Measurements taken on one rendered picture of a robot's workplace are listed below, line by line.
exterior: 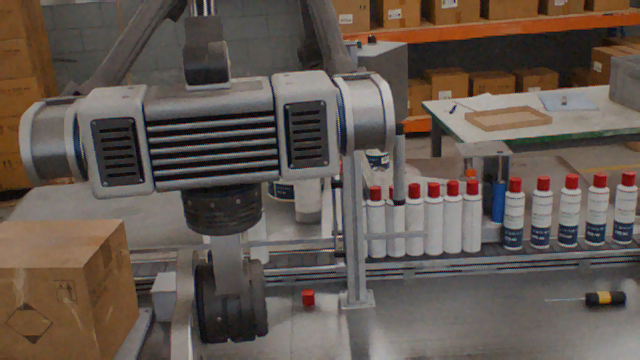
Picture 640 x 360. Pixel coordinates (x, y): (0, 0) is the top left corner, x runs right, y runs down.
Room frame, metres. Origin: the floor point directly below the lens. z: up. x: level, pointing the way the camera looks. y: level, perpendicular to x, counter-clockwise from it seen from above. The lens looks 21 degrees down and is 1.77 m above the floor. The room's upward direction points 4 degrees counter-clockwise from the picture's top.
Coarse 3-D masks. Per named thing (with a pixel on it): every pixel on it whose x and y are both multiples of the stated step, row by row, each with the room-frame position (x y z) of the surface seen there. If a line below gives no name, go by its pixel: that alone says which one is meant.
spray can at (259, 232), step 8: (264, 208) 1.70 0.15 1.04; (264, 216) 1.68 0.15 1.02; (264, 224) 1.68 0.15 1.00; (248, 232) 1.68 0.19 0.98; (256, 232) 1.67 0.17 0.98; (264, 232) 1.68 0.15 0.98; (256, 240) 1.67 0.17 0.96; (256, 248) 1.67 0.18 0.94; (264, 248) 1.67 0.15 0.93; (256, 256) 1.67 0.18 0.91; (264, 256) 1.67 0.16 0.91; (264, 264) 1.67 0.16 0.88
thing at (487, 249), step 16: (528, 240) 1.72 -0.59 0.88; (608, 240) 1.69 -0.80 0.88; (272, 256) 1.72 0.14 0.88; (288, 256) 1.71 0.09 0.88; (304, 256) 1.71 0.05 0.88; (320, 256) 1.70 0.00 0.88; (448, 256) 1.66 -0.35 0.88; (464, 256) 1.65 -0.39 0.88; (480, 256) 1.65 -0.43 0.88; (496, 256) 1.65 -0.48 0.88; (144, 272) 1.67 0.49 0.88; (160, 272) 1.67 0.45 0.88
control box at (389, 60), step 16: (368, 48) 1.60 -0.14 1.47; (384, 48) 1.58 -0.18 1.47; (400, 48) 1.61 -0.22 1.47; (368, 64) 1.51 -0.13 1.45; (384, 64) 1.55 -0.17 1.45; (400, 64) 1.61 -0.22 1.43; (384, 80) 1.54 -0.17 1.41; (400, 80) 1.61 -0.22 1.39; (400, 96) 1.61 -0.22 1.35; (400, 112) 1.61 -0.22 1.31
